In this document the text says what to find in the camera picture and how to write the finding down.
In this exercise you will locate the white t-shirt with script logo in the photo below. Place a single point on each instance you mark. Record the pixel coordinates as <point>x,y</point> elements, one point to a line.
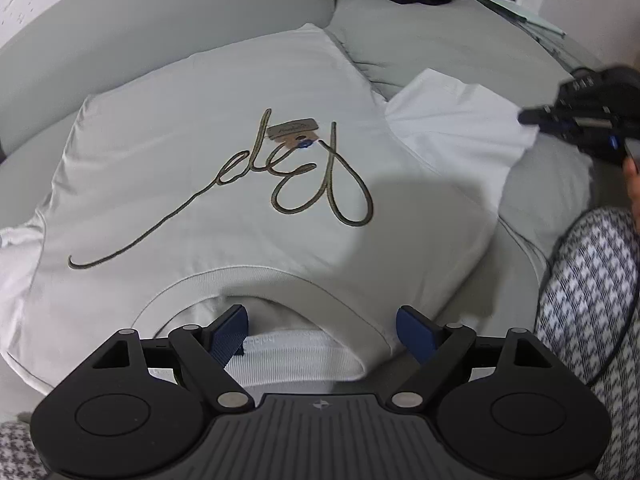
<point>268,173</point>

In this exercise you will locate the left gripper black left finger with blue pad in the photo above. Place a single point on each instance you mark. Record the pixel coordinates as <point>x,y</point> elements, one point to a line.
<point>198,357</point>

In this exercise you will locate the grey sofa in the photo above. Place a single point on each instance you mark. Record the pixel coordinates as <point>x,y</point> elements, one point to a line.
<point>83,48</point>

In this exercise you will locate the houndstooth patterned trouser leg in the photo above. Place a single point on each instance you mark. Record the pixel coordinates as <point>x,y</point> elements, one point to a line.
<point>588,315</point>

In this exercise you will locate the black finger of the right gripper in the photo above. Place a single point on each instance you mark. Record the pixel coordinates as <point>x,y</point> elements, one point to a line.
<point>542,117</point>

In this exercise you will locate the person's right hand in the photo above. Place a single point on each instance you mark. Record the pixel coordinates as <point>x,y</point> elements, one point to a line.
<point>632,179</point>

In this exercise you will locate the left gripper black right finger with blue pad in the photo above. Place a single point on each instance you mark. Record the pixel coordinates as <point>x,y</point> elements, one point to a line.
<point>446,356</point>

